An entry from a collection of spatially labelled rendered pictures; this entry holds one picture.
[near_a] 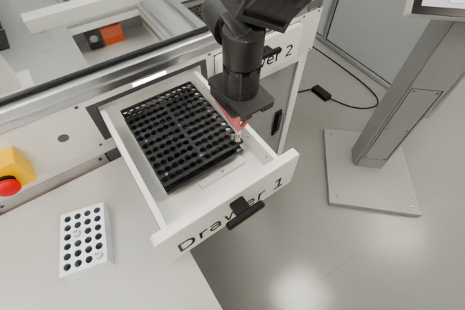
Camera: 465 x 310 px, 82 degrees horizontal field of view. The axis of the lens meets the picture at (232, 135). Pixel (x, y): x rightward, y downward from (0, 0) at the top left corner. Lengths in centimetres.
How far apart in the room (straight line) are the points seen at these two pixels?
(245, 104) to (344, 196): 120
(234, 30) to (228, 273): 115
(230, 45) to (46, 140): 46
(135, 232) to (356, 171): 128
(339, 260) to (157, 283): 102
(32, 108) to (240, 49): 41
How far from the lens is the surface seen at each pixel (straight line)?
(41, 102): 61
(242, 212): 46
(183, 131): 56
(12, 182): 65
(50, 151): 70
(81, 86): 60
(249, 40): 35
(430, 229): 171
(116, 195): 69
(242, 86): 39
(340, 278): 144
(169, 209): 55
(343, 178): 160
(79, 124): 66
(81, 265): 61
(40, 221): 74
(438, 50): 119
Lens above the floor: 133
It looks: 52 degrees down
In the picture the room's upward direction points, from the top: straight up
